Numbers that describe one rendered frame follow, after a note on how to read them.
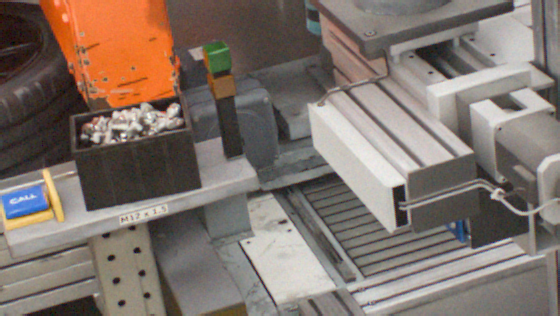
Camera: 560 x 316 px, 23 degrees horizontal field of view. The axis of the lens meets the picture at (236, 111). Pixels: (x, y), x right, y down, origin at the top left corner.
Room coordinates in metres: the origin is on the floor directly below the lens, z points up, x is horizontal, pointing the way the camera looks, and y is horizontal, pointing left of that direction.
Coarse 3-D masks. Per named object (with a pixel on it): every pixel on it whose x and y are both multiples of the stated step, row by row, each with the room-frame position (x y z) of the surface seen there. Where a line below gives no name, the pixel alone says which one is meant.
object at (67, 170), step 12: (48, 168) 2.25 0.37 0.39; (60, 168) 2.24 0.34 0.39; (72, 168) 2.23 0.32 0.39; (12, 180) 2.23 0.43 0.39; (24, 180) 2.22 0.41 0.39; (36, 180) 2.21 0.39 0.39; (60, 180) 2.21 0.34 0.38; (0, 192) 2.19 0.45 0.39; (12, 192) 2.19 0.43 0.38; (0, 228) 2.18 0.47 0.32; (0, 240) 2.18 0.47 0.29
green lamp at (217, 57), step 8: (208, 48) 2.06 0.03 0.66; (216, 48) 2.05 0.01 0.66; (224, 48) 2.05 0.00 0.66; (208, 56) 2.04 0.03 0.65; (216, 56) 2.04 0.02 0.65; (224, 56) 2.04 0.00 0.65; (208, 64) 2.04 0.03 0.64; (216, 64) 2.04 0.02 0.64; (224, 64) 2.04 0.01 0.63; (216, 72) 2.04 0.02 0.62
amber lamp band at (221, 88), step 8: (208, 72) 2.07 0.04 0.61; (208, 80) 2.07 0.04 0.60; (216, 80) 2.04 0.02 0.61; (224, 80) 2.04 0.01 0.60; (232, 80) 2.05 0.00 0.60; (216, 88) 2.04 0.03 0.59; (224, 88) 2.04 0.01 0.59; (232, 88) 2.05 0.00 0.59; (216, 96) 2.04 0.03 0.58; (224, 96) 2.04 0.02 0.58; (232, 96) 2.05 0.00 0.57
